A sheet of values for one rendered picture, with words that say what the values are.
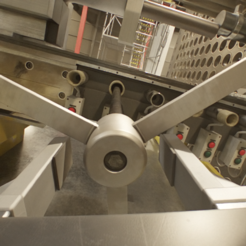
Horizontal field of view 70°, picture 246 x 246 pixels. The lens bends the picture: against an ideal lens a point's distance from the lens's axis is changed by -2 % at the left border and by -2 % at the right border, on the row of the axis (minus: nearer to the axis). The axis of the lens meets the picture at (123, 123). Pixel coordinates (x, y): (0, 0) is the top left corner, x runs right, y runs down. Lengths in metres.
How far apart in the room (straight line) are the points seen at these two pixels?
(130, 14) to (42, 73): 0.52
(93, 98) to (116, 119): 0.75
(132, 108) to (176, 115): 0.75
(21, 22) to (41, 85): 0.34
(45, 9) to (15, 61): 0.29
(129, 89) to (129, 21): 0.34
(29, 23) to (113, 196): 1.04
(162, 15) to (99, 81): 0.51
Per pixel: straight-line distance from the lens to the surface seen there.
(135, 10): 1.04
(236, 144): 1.07
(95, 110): 0.91
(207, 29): 1.21
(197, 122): 1.02
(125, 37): 1.01
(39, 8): 0.98
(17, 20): 1.17
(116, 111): 0.25
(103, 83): 0.92
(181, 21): 1.17
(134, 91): 0.93
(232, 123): 0.93
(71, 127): 0.16
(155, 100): 0.83
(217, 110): 0.97
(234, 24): 1.26
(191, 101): 0.17
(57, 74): 0.97
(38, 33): 1.11
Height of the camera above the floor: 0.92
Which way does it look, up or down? 15 degrees down
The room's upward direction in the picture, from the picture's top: 15 degrees clockwise
